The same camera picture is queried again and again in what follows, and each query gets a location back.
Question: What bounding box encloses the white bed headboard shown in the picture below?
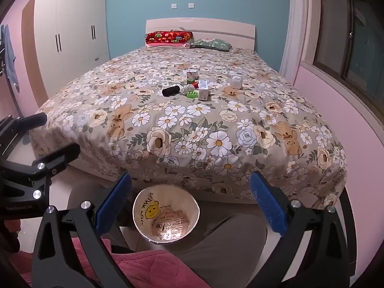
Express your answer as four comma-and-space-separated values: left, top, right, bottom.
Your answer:
145, 18, 257, 50

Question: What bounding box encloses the pink pillow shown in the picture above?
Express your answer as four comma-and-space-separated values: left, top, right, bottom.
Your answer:
147, 42, 191, 49

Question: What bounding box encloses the white window trim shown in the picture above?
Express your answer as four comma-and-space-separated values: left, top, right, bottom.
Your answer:
279, 0, 314, 81

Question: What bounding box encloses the blue hanging garment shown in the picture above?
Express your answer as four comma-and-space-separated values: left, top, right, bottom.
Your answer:
0, 24, 17, 93

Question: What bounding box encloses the tall white box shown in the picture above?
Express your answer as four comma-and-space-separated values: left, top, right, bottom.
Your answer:
198, 79, 211, 102

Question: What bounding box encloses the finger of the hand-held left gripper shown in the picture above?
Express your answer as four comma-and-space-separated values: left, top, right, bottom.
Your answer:
0, 112, 48, 156
9, 143, 81, 200

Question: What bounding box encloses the green floral pillow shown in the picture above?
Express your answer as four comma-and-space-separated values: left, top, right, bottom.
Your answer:
190, 38, 233, 51

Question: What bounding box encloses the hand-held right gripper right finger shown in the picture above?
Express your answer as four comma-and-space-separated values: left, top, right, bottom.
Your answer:
250, 171, 351, 288

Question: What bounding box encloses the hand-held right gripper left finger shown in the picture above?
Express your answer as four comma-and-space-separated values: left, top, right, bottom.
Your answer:
31, 172, 133, 288

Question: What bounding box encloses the dark framed window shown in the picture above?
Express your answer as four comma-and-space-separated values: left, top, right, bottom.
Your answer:
312, 0, 384, 108

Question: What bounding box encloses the floral bed cover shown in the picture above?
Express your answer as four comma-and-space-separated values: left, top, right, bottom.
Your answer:
30, 46, 348, 209

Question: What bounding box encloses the black cylinder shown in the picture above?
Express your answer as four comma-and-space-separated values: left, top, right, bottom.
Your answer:
162, 85, 181, 97

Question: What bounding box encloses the pink quilted garment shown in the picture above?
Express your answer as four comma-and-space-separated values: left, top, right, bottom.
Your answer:
0, 235, 210, 288

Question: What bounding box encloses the white wardrobe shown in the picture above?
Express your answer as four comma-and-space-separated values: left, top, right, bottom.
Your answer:
22, 0, 111, 108

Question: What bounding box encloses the red patterned pillow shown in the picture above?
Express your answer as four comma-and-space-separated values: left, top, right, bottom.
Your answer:
145, 31, 193, 48

